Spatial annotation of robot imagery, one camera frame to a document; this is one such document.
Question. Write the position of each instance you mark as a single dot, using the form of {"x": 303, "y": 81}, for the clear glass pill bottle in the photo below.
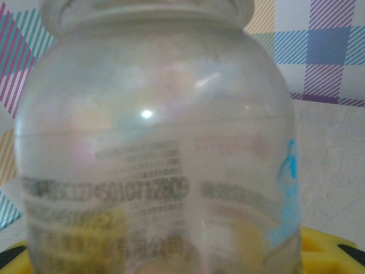
{"x": 159, "y": 142}

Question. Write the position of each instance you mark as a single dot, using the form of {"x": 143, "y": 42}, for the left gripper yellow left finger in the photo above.
{"x": 14, "y": 259}

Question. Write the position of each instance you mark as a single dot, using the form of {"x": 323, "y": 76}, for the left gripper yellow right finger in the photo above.
{"x": 328, "y": 254}

